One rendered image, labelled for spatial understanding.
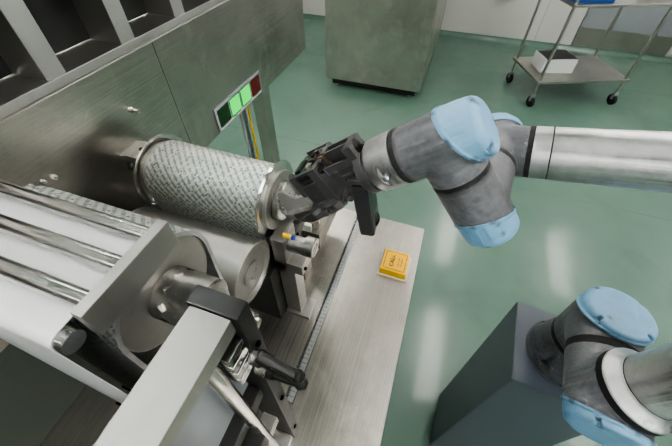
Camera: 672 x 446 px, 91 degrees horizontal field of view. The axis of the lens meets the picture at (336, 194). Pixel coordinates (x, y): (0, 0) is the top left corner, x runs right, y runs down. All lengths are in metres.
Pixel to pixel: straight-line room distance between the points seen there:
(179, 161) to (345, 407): 0.59
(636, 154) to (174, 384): 0.54
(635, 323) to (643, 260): 1.94
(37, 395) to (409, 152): 0.80
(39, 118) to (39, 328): 0.39
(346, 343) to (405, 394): 0.95
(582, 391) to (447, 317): 1.27
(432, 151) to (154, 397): 0.33
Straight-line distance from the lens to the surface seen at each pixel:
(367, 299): 0.90
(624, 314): 0.81
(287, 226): 0.64
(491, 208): 0.44
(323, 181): 0.47
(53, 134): 0.71
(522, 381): 0.92
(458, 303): 2.01
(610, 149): 0.54
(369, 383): 0.83
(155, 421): 0.29
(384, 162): 0.42
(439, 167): 0.40
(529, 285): 2.23
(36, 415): 0.94
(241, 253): 0.59
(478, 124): 0.38
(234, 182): 0.60
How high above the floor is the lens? 1.70
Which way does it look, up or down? 46 degrees down
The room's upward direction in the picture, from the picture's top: straight up
